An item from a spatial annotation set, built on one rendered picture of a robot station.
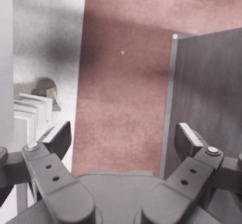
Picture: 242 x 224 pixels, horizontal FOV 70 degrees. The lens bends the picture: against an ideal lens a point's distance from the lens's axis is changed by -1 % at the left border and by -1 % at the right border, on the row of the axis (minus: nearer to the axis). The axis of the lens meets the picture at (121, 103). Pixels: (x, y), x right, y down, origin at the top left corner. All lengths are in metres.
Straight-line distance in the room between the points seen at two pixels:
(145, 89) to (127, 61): 0.20
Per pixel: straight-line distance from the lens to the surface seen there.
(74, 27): 1.06
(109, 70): 1.02
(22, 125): 0.82
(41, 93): 0.97
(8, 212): 0.40
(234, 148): 0.53
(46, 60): 1.12
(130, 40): 1.01
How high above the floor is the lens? 1.01
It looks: 73 degrees down
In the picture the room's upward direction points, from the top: 175 degrees counter-clockwise
